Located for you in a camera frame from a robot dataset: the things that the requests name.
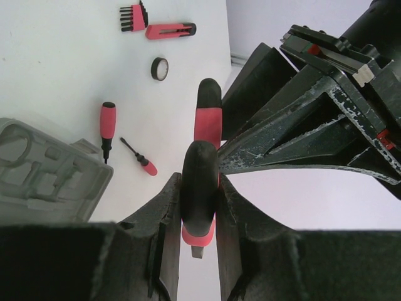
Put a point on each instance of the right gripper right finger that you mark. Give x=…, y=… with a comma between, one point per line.
x=261, y=259

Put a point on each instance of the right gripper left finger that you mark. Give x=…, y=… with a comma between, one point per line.
x=135, y=259

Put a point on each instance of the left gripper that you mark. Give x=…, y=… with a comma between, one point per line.
x=351, y=123

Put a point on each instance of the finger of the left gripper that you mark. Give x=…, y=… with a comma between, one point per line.
x=263, y=75

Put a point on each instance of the red black pliers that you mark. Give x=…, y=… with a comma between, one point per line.
x=200, y=172

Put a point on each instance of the grey plastic tool case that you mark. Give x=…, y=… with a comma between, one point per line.
x=44, y=180

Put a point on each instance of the red screwdriver lower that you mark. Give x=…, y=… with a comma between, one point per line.
x=146, y=165

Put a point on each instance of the red screwdriver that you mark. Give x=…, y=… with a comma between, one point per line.
x=108, y=121
x=146, y=165

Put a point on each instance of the black tape roll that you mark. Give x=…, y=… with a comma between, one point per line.
x=159, y=69

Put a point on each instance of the red utility knife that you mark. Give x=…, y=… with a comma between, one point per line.
x=171, y=30

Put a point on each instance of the red hex key set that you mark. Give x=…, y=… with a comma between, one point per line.
x=133, y=18

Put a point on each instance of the red screwdriver upper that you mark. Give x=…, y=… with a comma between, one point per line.
x=108, y=121

